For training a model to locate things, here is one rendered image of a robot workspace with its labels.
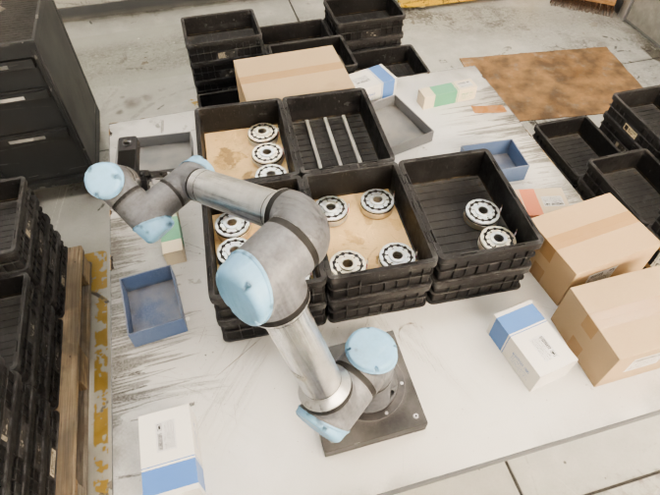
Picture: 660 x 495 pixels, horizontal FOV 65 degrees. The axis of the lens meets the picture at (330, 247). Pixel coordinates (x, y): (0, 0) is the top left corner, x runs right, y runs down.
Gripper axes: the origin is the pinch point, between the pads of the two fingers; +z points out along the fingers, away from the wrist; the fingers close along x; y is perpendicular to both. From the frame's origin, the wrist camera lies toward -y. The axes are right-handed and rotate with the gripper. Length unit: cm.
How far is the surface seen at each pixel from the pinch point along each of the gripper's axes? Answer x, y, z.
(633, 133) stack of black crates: 207, -4, 97
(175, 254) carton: 0.7, 23.1, 18.9
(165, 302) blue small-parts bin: -2.4, 36.2, 11.7
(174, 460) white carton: 5, 65, -29
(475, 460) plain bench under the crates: 75, 77, -27
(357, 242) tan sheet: 56, 24, 7
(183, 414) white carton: 6, 58, -22
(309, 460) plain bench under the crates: 35, 73, -23
